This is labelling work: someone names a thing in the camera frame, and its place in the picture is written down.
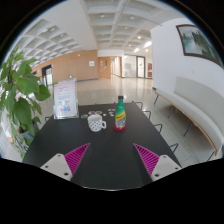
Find ceiling lights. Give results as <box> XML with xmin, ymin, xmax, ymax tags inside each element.
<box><xmin>39</xmin><ymin>13</ymin><xmax>153</xmax><ymax>54</ymax></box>

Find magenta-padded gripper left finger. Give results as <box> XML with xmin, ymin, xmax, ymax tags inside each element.
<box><xmin>40</xmin><ymin>142</ymin><xmax>93</xmax><ymax>182</ymax></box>

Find wooden door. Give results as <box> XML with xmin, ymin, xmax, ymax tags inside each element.
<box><xmin>98</xmin><ymin>57</ymin><xmax>112</xmax><ymax>80</ymax></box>

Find framed landscape painting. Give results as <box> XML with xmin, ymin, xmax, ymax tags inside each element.
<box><xmin>175</xmin><ymin>23</ymin><xmax>224</xmax><ymax>68</ymax></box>

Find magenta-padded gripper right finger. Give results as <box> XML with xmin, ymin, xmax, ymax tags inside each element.
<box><xmin>132</xmin><ymin>143</ymin><xmax>183</xmax><ymax>183</ymax></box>

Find flat round red coaster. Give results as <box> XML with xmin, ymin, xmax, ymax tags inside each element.
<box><xmin>112</xmin><ymin>123</ymin><xmax>128</xmax><ymax>132</ymax></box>

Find green leafy potted plant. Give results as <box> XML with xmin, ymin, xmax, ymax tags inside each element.
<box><xmin>0</xmin><ymin>46</ymin><xmax>52</xmax><ymax>158</ymax></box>

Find clear acrylic sign stand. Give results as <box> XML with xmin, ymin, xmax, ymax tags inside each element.
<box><xmin>53</xmin><ymin>78</ymin><xmax>80</xmax><ymax>120</ymax></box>

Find green drink bottle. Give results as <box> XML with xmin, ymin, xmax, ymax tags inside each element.
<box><xmin>114</xmin><ymin>95</ymin><xmax>127</xmax><ymax>130</ymax></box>

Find long white bench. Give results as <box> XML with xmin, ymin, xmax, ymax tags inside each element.
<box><xmin>152</xmin><ymin>75</ymin><xmax>224</xmax><ymax>156</ymax></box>

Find glass double door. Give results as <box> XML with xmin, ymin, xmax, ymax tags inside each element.
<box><xmin>121</xmin><ymin>54</ymin><xmax>146</xmax><ymax>79</ymax></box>

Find white dotted mug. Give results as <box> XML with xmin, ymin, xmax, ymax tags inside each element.
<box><xmin>87</xmin><ymin>114</ymin><xmax>107</xmax><ymax>133</ymax></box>

